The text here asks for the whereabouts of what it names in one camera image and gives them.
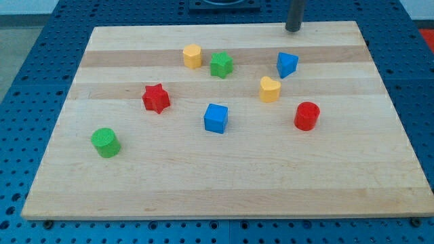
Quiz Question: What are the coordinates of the yellow hexagon block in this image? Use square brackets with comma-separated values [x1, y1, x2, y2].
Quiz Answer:
[182, 43, 202, 69]

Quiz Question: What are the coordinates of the yellow heart block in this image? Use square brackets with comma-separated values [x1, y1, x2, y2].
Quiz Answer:
[259, 76, 281, 103]

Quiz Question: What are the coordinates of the red star block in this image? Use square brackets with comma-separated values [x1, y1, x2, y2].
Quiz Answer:
[142, 83, 170, 114]

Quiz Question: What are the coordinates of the wooden board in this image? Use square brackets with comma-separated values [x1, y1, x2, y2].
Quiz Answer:
[22, 21, 433, 220]

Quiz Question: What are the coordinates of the green cylinder block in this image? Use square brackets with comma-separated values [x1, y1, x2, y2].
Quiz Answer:
[91, 127, 121, 158]

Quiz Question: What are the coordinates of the blue triangle block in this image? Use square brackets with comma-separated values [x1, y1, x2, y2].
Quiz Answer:
[276, 52, 299, 79]

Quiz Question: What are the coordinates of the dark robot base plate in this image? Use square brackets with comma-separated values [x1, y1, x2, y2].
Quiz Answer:
[186, 0, 261, 12]

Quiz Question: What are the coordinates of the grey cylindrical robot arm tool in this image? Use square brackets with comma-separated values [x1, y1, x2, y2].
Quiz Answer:
[285, 0, 307, 33]

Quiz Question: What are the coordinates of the green star block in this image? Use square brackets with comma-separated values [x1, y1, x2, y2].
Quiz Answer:
[210, 52, 233, 79]

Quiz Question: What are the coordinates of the red cylinder block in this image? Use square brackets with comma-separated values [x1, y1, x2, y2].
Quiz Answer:
[294, 102, 320, 131]

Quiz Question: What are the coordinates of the blue cube block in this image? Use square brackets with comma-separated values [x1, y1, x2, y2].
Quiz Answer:
[203, 104, 229, 134]

